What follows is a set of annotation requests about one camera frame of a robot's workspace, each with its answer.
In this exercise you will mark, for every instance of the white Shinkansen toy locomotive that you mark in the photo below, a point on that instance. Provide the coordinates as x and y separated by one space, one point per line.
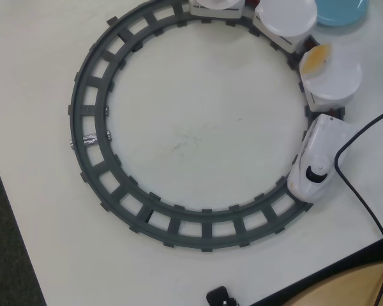
319 143

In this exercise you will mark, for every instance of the orange yellow sushi piece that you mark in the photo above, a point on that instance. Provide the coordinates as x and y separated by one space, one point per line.
316 59

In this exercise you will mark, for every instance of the white plate with orange sushi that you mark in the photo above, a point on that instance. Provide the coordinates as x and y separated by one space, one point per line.
335 83

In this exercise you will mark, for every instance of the white plate with red sushi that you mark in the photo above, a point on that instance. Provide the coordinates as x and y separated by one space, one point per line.
284 19

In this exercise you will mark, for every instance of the light blue round dish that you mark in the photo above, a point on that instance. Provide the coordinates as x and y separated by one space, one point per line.
338 12

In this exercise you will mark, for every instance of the silver foil tape strip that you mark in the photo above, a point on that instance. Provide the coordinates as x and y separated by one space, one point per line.
90 140

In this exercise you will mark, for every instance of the grey circular toy train track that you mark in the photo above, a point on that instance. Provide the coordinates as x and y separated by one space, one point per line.
94 110

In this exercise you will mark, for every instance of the black plug adapter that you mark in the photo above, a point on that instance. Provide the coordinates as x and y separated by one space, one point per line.
218 296

